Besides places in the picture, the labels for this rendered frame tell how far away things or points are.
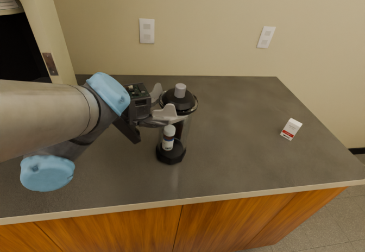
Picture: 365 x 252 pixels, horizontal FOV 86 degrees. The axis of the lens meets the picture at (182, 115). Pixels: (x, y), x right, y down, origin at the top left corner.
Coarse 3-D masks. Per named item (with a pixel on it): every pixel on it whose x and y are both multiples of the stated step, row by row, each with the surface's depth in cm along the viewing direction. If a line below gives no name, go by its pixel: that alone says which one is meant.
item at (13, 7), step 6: (0, 0) 47; (6, 0) 48; (12, 0) 49; (18, 0) 50; (0, 6) 47; (6, 6) 48; (12, 6) 49; (18, 6) 50; (0, 12) 48; (6, 12) 48; (12, 12) 49; (18, 12) 50
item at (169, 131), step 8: (160, 96) 54; (184, 120) 53; (160, 128) 58; (168, 128) 55; (176, 128) 54; (184, 128) 55; (160, 136) 60; (168, 136) 57; (176, 136) 56; (184, 136) 58; (160, 144) 61; (168, 144) 59; (176, 144) 59; (184, 144) 61; (160, 152) 63; (168, 152) 61; (176, 152) 61
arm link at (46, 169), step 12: (60, 144) 31; (72, 144) 32; (24, 156) 32; (36, 156) 31; (48, 156) 31; (60, 156) 32; (72, 156) 34; (24, 168) 30; (36, 168) 30; (48, 168) 30; (60, 168) 31; (72, 168) 34; (24, 180) 30; (36, 180) 31; (48, 180) 32; (60, 180) 33
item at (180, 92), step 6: (180, 84) 51; (168, 90) 54; (174, 90) 54; (180, 90) 50; (186, 90) 55; (162, 96) 53; (168, 96) 52; (174, 96) 52; (180, 96) 51; (186, 96) 53; (192, 96) 53; (168, 102) 50; (174, 102) 50; (180, 102) 50; (186, 102) 51; (192, 102) 52; (180, 108) 50; (186, 108) 51
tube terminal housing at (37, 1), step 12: (24, 0) 45; (36, 0) 46; (48, 0) 52; (36, 12) 47; (48, 12) 52; (36, 24) 48; (48, 24) 51; (36, 36) 50; (48, 36) 51; (60, 36) 59; (48, 48) 52; (60, 48) 58; (60, 60) 58; (48, 72) 57; (60, 72) 58; (72, 72) 67; (72, 84) 67
